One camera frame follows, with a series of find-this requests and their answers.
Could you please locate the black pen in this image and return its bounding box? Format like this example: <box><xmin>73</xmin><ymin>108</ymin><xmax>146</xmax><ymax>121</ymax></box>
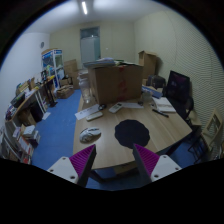
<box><xmin>152</xmin><ymin>109</ymin><xmax>169</xmax><ymax>118</ymax></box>

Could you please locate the clear plastic container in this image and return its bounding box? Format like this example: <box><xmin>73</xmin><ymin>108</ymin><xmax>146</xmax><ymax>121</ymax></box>
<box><xmin>79</xmin><ymin>78</ymin><xmax>91</xmax><ymax>103</ymax></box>

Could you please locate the wooden table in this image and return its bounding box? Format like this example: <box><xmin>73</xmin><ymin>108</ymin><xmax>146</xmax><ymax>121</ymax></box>
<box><xmin>73</xmin><ymin>103</ymin><xmax>192</xmax><ymax>169</ymax></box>

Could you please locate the white paper sheet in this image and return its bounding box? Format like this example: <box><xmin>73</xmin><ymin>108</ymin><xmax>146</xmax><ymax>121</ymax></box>
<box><xmin>75</xmin><ymin>104</ymin><xmax>99</xmax><ymax>120</ymax></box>

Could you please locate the cardboard box on floor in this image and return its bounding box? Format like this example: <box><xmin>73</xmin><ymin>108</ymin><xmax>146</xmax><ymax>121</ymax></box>
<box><xmin>57</xmin><ymin>85</ymin><xmax>74</xmax><ymax>99</ymax></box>

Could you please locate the blue white vending cabinet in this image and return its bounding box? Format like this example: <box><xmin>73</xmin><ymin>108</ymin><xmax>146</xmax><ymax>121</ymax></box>
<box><xmin>42</xmin><ymin>49</ymin><xmax>64</xmax><ymax>89</ymax></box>

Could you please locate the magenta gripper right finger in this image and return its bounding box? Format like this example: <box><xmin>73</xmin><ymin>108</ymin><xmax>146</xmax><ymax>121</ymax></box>
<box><xmin>133</xmin><ymin>144</ymin><xmax>181</xmax><ymax>185</ymax></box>

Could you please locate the stacked cardboard box corner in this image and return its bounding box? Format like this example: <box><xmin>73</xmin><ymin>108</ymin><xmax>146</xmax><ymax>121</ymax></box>
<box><xmin>138</xmin><ymin>51</ymin><xmax>157</xmax><ymax>78</ymax></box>

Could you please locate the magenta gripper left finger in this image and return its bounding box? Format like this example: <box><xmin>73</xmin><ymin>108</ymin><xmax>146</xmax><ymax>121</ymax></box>
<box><xmin>48</xmin><ymin>144</ymin><xmax>96</xmax><ymax>187</ymax></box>

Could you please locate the ceiling light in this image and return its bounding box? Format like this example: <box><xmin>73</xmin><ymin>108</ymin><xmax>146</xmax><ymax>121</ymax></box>
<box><xmin>82</xmin><ymin>1</ymin><xmax>88</xmax><ymax>15</ymax></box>

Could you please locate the white computer mouse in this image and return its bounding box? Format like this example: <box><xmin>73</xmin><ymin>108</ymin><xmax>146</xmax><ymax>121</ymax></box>
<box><xmin>79</xmin><ymin>127</ymin><xmax>101</xmax><ymax>143</ymax></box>

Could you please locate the black office chair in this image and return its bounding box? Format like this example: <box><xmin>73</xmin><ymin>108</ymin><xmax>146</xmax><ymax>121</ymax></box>
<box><xmin>162</xmin><ymin>70</ymin><xmax>195</xmax><ymax>122</ymax></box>

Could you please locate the open notebook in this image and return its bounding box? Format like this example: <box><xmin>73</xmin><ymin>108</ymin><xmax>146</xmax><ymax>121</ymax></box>
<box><xmin>154</xmin><ymin>97</ymin><xmax>176</xmax><ymax>113</ymax></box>

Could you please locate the black round mouse pad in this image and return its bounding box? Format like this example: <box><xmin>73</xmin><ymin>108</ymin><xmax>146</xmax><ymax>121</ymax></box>
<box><xmin>114</xmin><ymin>119</ymin><xmax>150</xmax><ymax>148</ymax></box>

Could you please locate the large cardboard box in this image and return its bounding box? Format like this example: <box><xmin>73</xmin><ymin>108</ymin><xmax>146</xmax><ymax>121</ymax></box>
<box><xmin>88</xmin><ymin>65</ymin><xmax>143</xmax><ymax>104</ymax></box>

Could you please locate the white remote control flat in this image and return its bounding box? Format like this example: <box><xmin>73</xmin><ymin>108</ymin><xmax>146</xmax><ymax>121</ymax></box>
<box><xmin>86</xmin><ymin>112</ymin><xmax>103</xmax><ymax>122</ymax></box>

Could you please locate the wooden shelf desk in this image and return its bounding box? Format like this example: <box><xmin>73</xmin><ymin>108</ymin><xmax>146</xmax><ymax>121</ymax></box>
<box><xmin>5</xmin><ymin>76</ymin><xmax>56</xmax><ymax>122</ymax></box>

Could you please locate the grey door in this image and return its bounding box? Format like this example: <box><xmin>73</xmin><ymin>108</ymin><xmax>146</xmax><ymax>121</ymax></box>
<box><xmin>80</xmin><ymin>27</ymin><xmax>101</xmax><ymax>64</ymax></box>

